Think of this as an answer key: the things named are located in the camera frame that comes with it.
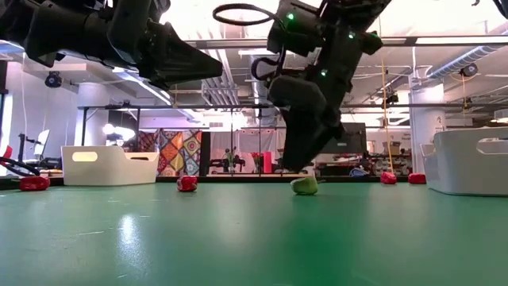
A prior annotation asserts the white building column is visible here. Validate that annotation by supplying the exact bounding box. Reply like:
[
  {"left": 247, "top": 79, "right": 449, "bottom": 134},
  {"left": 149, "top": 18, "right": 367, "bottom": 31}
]
[{"left": 408, "top": 81, "right": 448, "bottom": 175}]

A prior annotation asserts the black monitor screen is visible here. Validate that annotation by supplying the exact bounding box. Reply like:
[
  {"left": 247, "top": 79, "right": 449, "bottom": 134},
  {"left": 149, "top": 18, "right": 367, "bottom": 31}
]
[{"left": 321, "top": 122, "right": 368, "bottom": 155}]

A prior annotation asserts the yellow hanging cord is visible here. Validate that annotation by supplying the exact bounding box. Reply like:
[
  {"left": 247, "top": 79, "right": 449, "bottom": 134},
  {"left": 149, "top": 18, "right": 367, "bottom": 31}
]
[{"left": 379, "top": 59, "right": 394, "bottom": 174}]

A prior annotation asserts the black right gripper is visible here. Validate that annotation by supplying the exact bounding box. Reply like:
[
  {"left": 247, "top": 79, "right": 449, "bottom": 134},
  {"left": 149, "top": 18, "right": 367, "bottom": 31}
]
[{"left": 267, "top": 59, "right": 357, "bottom": 173}]

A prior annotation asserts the red upright box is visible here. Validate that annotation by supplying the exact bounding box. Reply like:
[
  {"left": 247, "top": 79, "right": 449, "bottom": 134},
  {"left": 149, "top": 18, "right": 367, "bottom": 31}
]
[{"left": 262, "top": 151, "right": 275, "bottom": 175}]

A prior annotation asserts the black looped cable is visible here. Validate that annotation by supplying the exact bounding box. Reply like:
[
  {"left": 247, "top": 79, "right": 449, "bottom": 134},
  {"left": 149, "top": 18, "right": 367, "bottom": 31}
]
[{"left": 211, "top": 2, "right": 279, "bottom": 28}]

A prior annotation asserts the silver ventilation duct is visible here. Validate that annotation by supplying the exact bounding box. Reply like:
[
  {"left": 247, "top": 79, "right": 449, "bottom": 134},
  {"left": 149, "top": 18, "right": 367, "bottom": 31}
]
[{"left": 426, "top": 43, "right": 508, "bottom": 80}]

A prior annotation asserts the black ceiling cable reel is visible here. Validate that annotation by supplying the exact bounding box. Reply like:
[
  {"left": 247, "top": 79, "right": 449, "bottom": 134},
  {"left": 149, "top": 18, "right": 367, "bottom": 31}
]
[
  {"left": 460, "top": 62, "right": 479, "bottom": 79},
  {"left": 44, "top": 71, "right": 64, "bottom": 89}
]

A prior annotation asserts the colourful patterned quilt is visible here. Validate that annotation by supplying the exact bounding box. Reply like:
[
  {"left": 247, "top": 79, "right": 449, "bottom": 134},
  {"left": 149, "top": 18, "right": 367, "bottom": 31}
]
[{"left": 137, "top": 129, "right": 203, "bottom": 178}]

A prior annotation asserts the white plastic basket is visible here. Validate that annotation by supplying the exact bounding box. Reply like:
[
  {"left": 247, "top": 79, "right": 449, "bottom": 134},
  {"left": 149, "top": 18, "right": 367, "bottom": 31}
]
[
  {"left": 421, "top": 126, "right": 508, "bottom": 198},
  {"left": 60, "top": 145, "right": 160, "bottom": 187}
]

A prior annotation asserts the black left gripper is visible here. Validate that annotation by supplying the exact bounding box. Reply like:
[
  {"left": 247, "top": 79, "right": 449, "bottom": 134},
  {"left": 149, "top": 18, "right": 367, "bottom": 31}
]
[{"left": 22, "top": 0, "right": 224, "bottom": 91}]

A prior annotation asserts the black aluminium table frame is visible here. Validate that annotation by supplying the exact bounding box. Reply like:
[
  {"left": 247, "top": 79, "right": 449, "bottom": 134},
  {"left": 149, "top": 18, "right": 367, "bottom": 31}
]
[{"left": 0, "top": 174, "right": 425, "bottom": 186}]

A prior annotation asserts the green mini bell pepper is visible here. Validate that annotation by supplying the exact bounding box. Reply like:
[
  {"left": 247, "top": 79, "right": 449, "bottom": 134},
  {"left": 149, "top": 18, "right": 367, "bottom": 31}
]
[{"left": 289, "top": 176, "right": 320, "bottom": 196}]

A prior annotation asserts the green table mat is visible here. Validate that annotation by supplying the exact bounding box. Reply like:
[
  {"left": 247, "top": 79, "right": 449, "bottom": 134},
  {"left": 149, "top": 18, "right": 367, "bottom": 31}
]
[{"left": 0, "top": 181, "right": 508, "bottom": 286}]

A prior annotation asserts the black neighbouring station frame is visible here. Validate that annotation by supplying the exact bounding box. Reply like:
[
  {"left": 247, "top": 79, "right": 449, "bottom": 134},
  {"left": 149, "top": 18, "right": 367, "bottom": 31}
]
[{"left": 77, "top": 102, "right": 508, "bottom": 178}]

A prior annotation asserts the black upright panel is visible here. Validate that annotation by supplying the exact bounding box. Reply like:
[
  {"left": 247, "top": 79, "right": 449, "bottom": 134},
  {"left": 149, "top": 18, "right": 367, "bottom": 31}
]
[{"left": 198, "top": 130, "right": 212, "bottom": 177}]

